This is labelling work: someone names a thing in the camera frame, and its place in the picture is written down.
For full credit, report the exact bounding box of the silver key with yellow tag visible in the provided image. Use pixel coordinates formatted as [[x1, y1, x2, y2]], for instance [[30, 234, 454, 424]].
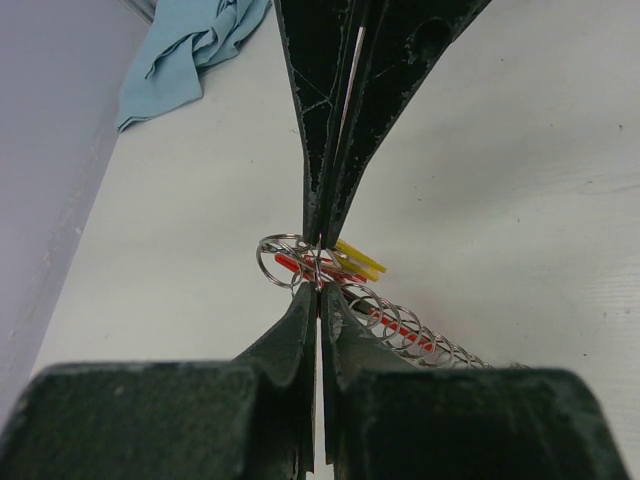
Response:
[[327, 239, 387, 282]]

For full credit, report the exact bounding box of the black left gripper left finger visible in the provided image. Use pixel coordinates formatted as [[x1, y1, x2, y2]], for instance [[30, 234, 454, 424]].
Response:
[[1, 284, 317, 479]]

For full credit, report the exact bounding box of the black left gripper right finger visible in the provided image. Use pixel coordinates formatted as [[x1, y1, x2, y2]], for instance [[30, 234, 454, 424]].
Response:
[[320, 283, 628, 479]]

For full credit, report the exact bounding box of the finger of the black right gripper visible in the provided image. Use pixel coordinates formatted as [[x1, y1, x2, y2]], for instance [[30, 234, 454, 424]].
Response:
[[274, 0, 367, 245], [322, 0, 489, 249]]

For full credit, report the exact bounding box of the light blue cloth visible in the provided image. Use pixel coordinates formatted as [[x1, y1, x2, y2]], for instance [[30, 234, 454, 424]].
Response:
[[116, 1, 271, 132]]

